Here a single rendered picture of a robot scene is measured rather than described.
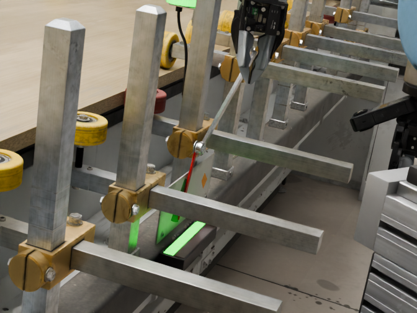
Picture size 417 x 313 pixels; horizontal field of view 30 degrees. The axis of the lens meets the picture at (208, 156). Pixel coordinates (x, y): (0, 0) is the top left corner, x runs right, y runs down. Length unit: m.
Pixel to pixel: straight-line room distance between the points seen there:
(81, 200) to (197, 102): 0.33
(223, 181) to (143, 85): 0.57
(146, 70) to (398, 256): 0.46
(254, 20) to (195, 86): 0.20
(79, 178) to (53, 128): 0.36
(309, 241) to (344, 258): 1.99
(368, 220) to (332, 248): 2.28
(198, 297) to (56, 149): 0.25
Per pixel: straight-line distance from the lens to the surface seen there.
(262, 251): 3.08
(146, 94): 1.16
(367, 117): 1.36
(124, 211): 1.19
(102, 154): 1.60
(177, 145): 1.40
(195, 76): 1.39
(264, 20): 1.27
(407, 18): 0.77
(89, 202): 1.60
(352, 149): 3.89
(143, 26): 1.14
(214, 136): 1.45
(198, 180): 1.48
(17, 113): 1.29
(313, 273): 2.98
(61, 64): 0.92
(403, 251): 0.93
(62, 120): 0.93
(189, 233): 1.40
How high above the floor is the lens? 1.28
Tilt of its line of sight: 18 degrees down
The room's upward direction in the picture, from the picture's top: 9 degrees clockwise
